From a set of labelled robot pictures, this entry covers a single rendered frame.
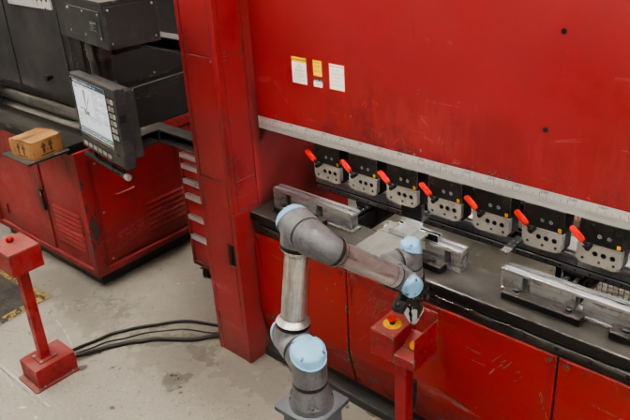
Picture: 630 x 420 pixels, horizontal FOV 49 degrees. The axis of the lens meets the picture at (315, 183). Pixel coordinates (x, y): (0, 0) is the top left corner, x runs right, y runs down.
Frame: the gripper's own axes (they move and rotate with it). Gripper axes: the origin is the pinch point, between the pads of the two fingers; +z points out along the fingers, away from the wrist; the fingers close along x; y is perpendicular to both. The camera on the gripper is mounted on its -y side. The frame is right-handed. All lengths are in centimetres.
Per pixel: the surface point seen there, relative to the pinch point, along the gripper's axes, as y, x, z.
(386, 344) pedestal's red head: -6.3, 7.7, 9.5
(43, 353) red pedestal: -65, 189, 62
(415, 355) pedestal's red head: -5.3, -4.6, 9.6
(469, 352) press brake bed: 20.1, -12.2, 23.6
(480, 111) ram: 40, -6, -70
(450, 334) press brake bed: 20.6, -3.6, 19.0
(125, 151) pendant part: -23, 126, -52
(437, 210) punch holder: 35.5, 10.1, -26.8
